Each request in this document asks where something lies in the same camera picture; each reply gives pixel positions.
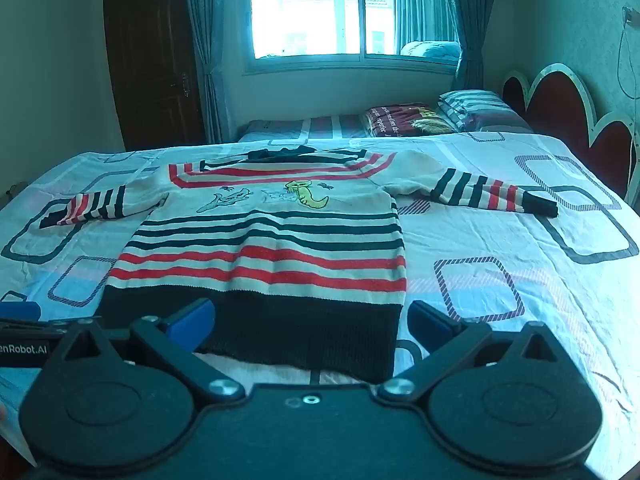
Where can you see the white patterned bed sheet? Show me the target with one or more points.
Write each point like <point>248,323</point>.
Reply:
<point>500,220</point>

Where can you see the red scalloped headboard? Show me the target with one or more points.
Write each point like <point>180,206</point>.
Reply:
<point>560,105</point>

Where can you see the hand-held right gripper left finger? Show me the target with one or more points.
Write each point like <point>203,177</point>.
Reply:
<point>192,319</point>

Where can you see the blue quilt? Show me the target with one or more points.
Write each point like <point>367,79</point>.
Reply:
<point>430,51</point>

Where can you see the striped knit sweater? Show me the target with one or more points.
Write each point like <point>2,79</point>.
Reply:
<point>270,240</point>

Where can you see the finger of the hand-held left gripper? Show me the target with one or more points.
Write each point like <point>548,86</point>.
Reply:
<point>17,311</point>

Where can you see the dark wooden door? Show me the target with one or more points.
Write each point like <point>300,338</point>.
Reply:
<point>150,60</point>

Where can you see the dark red patterned pillow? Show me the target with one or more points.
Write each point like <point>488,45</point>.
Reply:
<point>405,120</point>

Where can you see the window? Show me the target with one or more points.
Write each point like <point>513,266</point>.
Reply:
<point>305,7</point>

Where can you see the striped pillow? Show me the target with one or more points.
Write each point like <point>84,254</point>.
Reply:
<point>475,107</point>

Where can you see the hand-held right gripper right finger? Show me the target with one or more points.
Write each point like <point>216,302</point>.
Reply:
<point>429,322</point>

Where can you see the blue curtain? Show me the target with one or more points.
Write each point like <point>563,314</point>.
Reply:
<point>210,50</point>
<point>467,25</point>

